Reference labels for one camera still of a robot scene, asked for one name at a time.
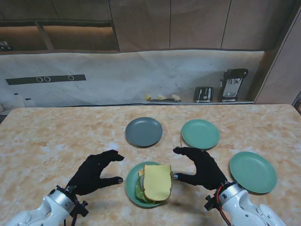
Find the yellow food piece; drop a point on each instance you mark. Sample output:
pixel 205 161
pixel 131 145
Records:
pixel 148 97
pixel 176 96
pixel 161 96

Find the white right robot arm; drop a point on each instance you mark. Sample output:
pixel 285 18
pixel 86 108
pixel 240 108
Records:
pixel 240 207

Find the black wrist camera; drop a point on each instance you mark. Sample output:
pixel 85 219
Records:
pixel 210 203
pixel 81 209

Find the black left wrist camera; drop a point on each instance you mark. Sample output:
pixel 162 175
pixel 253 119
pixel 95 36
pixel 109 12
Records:
pixel 81 209

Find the fried egg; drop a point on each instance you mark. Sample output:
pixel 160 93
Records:
pixel 141 182

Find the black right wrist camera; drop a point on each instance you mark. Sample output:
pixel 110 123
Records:
pixel 210 203

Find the black wall socket strip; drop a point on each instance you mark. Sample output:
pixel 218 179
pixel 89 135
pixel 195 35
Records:
pixel 23 80

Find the tall white container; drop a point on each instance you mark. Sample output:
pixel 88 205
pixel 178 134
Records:
pixel 17 100

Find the small white black-topped container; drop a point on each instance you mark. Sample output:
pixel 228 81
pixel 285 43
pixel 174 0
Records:
pixel 28 102

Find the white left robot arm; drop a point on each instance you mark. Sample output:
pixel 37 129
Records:
pixel 44 209

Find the black silver toaster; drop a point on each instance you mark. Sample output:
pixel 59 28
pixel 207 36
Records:
pixel 203 94

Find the black silver coffee machine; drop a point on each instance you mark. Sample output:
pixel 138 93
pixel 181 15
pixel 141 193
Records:
pixel 231 84

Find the green lettuce leaf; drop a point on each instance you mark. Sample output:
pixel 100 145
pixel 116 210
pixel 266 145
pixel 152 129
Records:
pixel 140 191

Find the yellow bread slice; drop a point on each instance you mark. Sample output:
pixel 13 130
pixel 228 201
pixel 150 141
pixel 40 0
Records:
pixel 140 172
pixel 157 182

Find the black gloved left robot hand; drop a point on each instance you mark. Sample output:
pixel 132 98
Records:
pixel 91 171

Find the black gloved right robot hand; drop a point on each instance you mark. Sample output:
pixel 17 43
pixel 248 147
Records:
pixel 204 169

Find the dark object on shelf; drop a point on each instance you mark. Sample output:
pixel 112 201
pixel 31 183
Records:
pixel 5 46

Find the green bread plate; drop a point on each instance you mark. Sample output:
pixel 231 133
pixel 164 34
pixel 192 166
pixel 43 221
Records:
pixel 200 134

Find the grey plate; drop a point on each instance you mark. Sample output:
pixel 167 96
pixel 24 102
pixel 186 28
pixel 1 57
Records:
pixel 143 131

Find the dark cutting board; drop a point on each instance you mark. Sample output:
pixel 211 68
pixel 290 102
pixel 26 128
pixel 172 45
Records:
pixel 164 100

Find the green lettuce plate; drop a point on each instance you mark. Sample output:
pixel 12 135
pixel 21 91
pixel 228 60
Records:
pixel 254 171

